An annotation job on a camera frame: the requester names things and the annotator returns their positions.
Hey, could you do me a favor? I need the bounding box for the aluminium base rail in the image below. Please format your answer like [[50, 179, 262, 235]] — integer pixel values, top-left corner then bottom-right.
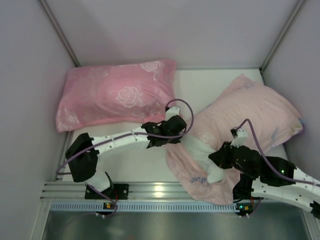
[[40, 181, 193, 202]]

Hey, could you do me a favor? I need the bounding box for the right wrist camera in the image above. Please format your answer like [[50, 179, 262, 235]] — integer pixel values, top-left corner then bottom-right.
[[230, 128, 248, 148]]

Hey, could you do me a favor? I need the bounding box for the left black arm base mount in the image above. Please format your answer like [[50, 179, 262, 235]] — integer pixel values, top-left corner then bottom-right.
[[84, 183, 129, 200]]

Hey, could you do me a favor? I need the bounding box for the right aluminium corner post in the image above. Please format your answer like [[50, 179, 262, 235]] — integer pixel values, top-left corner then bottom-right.
[[259, 0, 307, 75]]

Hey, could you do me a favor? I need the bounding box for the slotted grey cable duct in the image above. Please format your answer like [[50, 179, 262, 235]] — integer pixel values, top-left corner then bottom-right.
[[50, 201, 240, 213]]

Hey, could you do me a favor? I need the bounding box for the white pillow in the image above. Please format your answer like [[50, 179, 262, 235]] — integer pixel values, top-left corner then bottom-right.
[[181, 135, 226, 184]]

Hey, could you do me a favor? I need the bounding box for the aluminium corner post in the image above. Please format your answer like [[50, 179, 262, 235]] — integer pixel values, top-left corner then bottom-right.
[[259, 0, 307, 75], [37, 0, 81, 68]]

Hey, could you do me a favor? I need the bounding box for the pink rose pattern pillow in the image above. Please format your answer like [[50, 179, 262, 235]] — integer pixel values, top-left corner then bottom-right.
[[55, 59, 176, 133]]

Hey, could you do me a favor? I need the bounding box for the purple princess print pillowcase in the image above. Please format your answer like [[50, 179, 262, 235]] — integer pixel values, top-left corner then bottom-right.
[[165, 75, 304, 205]]

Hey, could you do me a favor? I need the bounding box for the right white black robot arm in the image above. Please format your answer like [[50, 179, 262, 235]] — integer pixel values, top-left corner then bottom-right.
[[209, 142, 320, 219]]

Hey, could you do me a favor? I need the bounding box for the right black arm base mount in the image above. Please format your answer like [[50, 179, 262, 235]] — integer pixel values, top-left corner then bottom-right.
[[233, 192, 252, 203]]

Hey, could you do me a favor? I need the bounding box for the left aluminium corner post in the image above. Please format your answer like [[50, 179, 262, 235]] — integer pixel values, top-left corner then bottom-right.
[[37, 0, 81, 68]]

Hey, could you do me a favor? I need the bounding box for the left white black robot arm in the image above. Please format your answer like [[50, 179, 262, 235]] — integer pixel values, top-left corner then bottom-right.
[[65, 115, 187, 199]]

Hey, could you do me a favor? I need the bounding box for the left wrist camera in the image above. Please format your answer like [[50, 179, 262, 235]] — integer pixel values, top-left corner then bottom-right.
[[165, 106, 181, 121]]

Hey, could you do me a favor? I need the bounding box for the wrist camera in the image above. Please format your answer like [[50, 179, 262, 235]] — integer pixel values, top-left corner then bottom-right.
[[230, 128, 248, 148], [165, 106, 181, 121]]

